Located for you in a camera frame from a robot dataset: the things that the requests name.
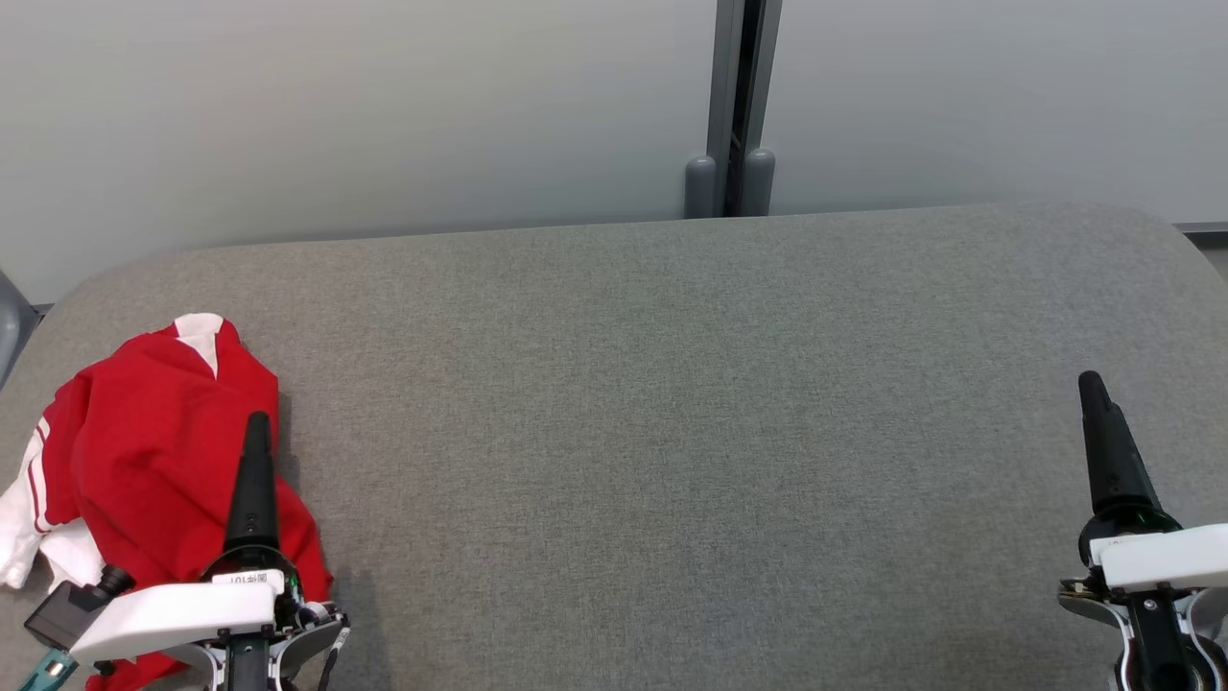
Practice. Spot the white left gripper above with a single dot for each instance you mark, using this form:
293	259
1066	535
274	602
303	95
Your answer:
173	614

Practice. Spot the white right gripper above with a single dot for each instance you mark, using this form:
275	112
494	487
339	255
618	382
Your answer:
1161	557

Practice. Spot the red shorts with white stripe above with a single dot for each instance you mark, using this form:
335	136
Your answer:
153	384

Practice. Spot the red white basketball jersey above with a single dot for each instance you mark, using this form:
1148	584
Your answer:
19	537

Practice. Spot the grey rounded partition foot cap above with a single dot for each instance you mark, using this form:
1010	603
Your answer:
700	187
760	182

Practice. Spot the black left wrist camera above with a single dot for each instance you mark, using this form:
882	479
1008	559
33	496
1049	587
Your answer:
67	609

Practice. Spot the grey partition joint post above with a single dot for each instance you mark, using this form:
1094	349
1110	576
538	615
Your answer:
721	77

